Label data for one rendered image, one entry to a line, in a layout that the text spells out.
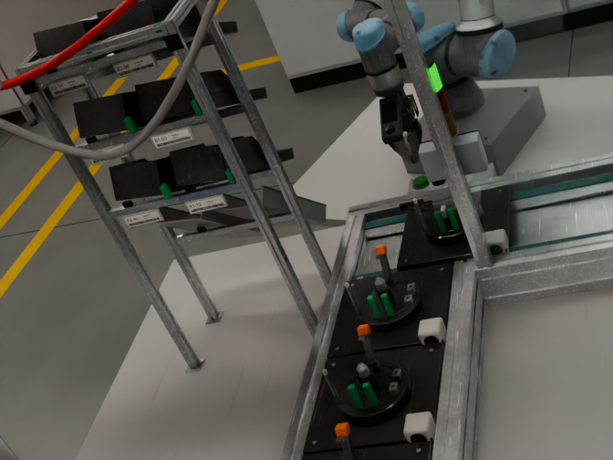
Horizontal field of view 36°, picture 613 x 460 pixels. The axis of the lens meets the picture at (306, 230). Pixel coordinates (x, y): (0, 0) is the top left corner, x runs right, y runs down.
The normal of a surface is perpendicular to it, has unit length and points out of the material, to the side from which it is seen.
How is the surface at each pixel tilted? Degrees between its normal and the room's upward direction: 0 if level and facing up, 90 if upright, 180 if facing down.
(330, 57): 90
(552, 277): 90
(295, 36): 90
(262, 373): 0
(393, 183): 0
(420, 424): 0
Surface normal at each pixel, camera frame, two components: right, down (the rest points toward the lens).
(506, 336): -0.36, -0.79
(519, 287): -0.19, 0.58
